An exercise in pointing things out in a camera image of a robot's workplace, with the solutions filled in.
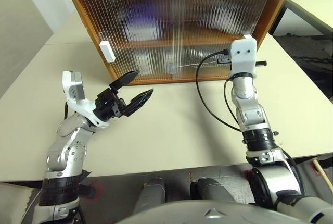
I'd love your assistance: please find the light wooden stick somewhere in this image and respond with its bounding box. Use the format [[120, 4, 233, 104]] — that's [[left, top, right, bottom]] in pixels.
[[312, 159, 333, 192]]

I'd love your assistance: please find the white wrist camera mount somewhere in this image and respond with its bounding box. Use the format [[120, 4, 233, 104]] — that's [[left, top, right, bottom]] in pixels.
[[230, 38, 260, 78], [61, 70, 110, 130]]

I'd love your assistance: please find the gray right robot leg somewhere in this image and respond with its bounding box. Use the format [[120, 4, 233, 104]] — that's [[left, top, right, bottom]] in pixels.
[[189, 178, 235, 204]]

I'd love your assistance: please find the cream side table black frame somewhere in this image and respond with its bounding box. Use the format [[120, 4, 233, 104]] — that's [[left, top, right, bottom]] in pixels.
[[270, 0, 333, 40]]

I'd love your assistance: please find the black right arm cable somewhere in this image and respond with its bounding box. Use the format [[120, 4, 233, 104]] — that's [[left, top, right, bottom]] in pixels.
[[195, 48, 242, 132]]

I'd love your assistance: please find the purple soft package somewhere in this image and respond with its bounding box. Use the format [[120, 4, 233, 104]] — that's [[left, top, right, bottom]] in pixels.
[[121, 1, 163, 41]]

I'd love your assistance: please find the gray robot leg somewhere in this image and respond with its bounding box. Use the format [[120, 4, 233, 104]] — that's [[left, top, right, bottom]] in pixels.
[[134, 177, 167, 216], [189, 178, 235, 204]]

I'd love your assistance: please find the gray robot chest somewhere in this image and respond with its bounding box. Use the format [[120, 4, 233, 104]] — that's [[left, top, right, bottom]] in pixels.
[[122, 200, 276, 224]]

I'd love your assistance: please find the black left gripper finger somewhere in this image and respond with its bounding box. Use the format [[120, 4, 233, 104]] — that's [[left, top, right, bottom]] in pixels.
[[108, 70, 140, 94], [123, 88, 155, 117]]

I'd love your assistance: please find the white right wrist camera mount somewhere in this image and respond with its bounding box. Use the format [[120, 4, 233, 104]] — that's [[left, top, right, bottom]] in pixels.
[[230, 38, 260, 78]]

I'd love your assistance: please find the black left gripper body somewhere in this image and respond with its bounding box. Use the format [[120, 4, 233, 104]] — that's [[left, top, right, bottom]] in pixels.
[[93, 87, 128, 120]]

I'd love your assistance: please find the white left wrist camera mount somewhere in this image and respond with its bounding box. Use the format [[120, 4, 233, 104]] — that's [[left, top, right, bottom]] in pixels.
[[61, 70, 110, 130]]

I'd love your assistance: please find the ribbed glass sliding door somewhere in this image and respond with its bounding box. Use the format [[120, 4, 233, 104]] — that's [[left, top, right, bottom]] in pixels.
[[169, 0, 272, 78], [78, 0, 184, 79]]

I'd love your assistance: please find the gray left robot leg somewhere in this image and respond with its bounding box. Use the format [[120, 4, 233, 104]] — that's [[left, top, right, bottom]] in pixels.
[[134, 177, 167, 216]]

